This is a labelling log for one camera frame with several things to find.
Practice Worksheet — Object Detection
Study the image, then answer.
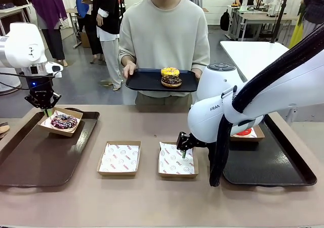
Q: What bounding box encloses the black tripod pole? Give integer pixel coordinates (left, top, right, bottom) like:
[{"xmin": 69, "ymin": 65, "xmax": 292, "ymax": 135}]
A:
[{"xmin": 268, "ymin": 0, "xmax": 292, "ymax": 44}]

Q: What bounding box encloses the white cylindrical air purifier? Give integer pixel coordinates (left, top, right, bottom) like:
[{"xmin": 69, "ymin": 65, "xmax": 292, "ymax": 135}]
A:
[{"xmin": 0, "ymin": 66, "xmax": 21, "ymax": 94}]

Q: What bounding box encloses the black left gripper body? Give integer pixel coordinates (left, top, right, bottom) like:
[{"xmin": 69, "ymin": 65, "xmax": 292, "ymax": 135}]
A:
[{"xmin": 28, "ymin": 75, "xmax": 55, "ymax": 109}]

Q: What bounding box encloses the black backpack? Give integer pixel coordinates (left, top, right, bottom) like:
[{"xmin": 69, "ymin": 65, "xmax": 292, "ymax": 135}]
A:
[{"xmin": 220, "ymin": 10, "xmax": 231, "ymax": 32}]

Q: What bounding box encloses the person's right forearm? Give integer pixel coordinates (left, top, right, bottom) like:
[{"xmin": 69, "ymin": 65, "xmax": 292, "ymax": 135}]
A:
[{"xmin": 120, "ymin": 55, "xmax": 136, "ymax": 67}]

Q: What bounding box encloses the person in blue top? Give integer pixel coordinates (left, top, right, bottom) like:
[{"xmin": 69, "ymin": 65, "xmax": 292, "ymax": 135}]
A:
[{"xmin": 75, "ymin": 0, "xmax": 94, "ymax": 19}]

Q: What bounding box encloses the person's right hand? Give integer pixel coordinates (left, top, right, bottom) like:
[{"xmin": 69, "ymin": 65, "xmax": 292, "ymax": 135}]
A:
[{"xmin": 122, "ymin": 63, "xmax": 137, "ymax": 80}]

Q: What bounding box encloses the small wooden desk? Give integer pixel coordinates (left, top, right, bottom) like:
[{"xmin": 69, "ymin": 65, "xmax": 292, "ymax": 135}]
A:
[{"xmin": 66, "ymin": 8, "xmax": 86, "ymax": 49}]

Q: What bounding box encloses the person in beige sweater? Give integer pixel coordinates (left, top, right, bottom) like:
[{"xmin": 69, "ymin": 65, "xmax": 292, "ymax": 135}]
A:
[{"xmin": 118, "ymin": 0, "xmax": 211, "ymax": 112}]

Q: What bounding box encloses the person in dark top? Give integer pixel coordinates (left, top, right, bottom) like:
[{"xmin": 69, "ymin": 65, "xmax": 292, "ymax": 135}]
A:
[{"xmin": 301, "ymin": 0, "xmax": 324, "ymax": 40}]

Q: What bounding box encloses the red glazed donut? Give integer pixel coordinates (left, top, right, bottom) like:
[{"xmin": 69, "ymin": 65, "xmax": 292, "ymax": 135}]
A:
[{"xmin": 236, "ymin": 127, "xmax": 253, "ymax": 137}]

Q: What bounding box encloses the kraft cardboard food box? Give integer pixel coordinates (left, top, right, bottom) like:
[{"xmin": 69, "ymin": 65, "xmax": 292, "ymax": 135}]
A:
[
  {"xmin": 37, "ymin": 107, "xmax": 84, "ymax": 138},
  {"xmin": 96, "ymin": 140, "xmax": 142, "ymax": 177},
  {"xmin": 229, "ymin": 125, "xmax": 266, "ymax": 143},
  {"xmin": 157, "ymin": 141, "xmax": 199, "ymax": 179}
]

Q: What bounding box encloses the large white table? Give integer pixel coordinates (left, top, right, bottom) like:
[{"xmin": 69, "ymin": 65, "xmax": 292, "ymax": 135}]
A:
[{"xmin": 219, "ymin": 40, "xmax": 299, "ymax": 124}]

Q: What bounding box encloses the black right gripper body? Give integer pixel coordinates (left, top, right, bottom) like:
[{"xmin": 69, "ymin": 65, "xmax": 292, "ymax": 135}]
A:
[{"xmin": 188, "ymin": 134, "xmax": 211, "ymax": 148}]

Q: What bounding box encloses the yellow-green hanging cloth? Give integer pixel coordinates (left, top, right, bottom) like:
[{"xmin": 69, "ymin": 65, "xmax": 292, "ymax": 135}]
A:
[{"xmin": 290, "ymin": 3, "xmax": 304, "ymax": 49}]

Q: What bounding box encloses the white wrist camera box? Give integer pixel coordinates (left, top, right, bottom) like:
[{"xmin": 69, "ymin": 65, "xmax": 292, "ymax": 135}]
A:
[{"xmin": 45, "ymin": 62, "xmax": 64, "ymax": 78}]

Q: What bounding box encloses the brown plastic tray with handles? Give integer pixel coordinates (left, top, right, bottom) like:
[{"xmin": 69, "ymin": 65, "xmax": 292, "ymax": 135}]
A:
[{"xmin": 0, "ymin": 108, "xmax": 101, "ymax": 188}]

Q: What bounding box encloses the white background side table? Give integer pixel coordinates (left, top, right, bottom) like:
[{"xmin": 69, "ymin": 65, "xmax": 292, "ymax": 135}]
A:
[{"xmin": 0, "ymin": 4, "xmax": 33, "ymax": 36}]

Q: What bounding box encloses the purple sprinkled donut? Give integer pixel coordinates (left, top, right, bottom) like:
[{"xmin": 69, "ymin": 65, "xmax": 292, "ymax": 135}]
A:
[{"xmin": 51, "ymin": 114, "xmax": 78, "ymax": 130}]

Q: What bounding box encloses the person in black jacket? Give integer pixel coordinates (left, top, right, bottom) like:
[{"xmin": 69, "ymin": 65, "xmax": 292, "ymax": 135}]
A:
[{"xmin": 91, "ymin": 0, "xmax": 125, "ymax": 92}]

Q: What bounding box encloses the wooden background work table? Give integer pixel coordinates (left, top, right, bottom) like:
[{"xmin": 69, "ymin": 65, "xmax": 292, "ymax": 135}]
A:
[{"xmin": 226, "ymin": 5, "xmax": 299, "ymax": 41}]

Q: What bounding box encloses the small black serving tray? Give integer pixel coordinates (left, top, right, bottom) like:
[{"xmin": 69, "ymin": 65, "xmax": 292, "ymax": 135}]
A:
[{"xmin": 125, "ymin": 68, "xmax": 199, "ymax": 93}]

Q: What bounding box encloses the black braided cable sleeve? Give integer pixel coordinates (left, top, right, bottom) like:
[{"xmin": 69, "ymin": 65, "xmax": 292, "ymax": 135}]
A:
[{"xmin": 209, "ymin": 22, "xmax": 324, "ymax": 188}]

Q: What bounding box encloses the chocolate sprinkled donut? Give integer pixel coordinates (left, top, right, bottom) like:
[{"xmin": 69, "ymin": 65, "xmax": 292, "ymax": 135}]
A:
[{"xmin": 160, "ymin": 75, "xmax": 183, "ymax": 88}]

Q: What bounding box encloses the person in purple shawl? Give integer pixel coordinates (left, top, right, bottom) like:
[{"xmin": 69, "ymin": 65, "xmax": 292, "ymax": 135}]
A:
[{"xmin": 25, "ymin": 0, "xmax": 69, "ymax": 67}]

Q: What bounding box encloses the cardboard box on floor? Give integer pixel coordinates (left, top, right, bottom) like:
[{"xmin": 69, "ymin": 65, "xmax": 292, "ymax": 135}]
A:
[{"xmin": 80, "ymin": 31, "xmax": 91, "ymax": 48}]

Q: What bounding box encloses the yellow sprinkled donut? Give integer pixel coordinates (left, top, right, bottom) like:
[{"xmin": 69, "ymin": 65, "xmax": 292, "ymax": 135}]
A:
[{"xmin": 160, "ymin": 66, "xmax": 180, "ymax": 77}]

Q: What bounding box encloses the black plastic tray with handles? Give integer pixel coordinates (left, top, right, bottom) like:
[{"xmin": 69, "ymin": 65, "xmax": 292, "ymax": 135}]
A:
[{"xmin": 222, "ymin": 114, "xmax": 318, "ymax": 188}]

